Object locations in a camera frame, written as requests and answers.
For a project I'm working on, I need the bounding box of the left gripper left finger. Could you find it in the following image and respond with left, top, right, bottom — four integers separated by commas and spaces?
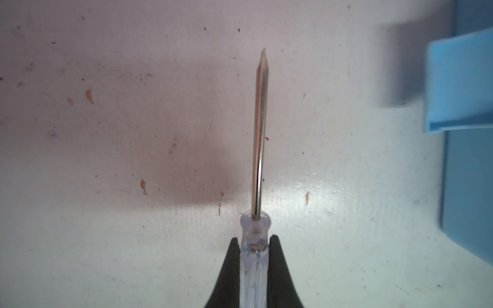
205, 237, 240, 308

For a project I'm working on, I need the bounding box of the small silver screwdriver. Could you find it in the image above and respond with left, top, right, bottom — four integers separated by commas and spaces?
240, 50, 272, 307

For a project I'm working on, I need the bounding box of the blue plastic tool box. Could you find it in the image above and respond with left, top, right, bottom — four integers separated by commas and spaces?
424, 1, 492, 263

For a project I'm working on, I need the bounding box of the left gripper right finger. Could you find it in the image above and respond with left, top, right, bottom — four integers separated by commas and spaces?
267, 235, 304, 308

